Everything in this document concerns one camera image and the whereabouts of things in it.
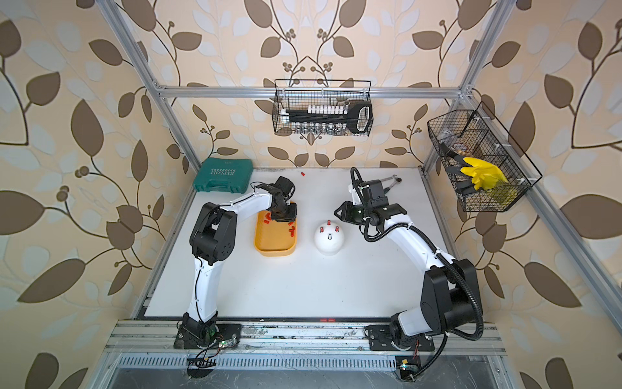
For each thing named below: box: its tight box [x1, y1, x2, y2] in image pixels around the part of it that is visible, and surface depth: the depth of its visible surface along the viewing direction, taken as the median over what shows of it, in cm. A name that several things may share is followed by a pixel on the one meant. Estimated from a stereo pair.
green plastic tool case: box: [192, 157, 254, 194], surface depth 116 cm
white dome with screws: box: [314, 218, 346, 257], surface depth 88 cm
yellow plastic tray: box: [254, 211, 298, 257], surface depth 96 cm
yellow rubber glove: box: [460, 157, 509, 191], surface depth 68 cm
